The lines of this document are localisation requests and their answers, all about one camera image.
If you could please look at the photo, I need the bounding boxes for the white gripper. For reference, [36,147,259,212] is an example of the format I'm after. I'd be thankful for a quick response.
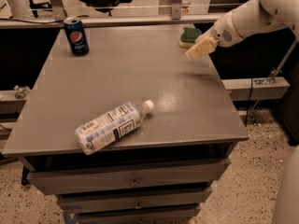
[186,12,244,59]

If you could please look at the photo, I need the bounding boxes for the green and yellow sponge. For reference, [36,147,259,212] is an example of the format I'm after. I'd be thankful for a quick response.
[179,27,202,49]

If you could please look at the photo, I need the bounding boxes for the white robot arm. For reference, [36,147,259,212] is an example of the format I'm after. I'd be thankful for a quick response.
[186,0,299,224]

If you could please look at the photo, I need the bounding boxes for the blue pepsi can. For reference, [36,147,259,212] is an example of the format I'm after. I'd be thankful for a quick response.
[64,17,89,56]

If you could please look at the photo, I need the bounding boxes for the grey side shelf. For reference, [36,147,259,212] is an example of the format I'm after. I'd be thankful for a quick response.
[222,77,290,102]

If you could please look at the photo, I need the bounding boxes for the grey drawer cabinet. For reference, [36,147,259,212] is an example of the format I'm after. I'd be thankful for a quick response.
[3,26,248,224]

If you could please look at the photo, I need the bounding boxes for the clear plastic water bottle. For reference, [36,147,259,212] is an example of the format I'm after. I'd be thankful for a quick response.
[75,100,154,155]

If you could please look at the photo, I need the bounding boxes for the bottom grey drawer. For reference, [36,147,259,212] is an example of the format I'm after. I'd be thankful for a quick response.
[76,204,200,224]

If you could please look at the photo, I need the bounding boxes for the grey drawer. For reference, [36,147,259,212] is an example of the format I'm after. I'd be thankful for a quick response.
[28,159,230,195]
[76,204,200,224]
[58,187,211,214]

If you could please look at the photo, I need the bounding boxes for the small shiny metal object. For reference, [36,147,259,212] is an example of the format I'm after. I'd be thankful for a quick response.
[14,85,30,99]

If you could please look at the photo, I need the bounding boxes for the middle grey drawer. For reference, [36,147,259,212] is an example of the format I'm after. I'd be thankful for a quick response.
[58,187,211,214]

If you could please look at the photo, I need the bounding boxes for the top grey drawer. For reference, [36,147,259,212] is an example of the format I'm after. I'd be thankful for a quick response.
[28,159,230,195]

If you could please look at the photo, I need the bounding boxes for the grey metal rail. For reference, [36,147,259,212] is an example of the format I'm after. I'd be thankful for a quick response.
[0,13,222,29]

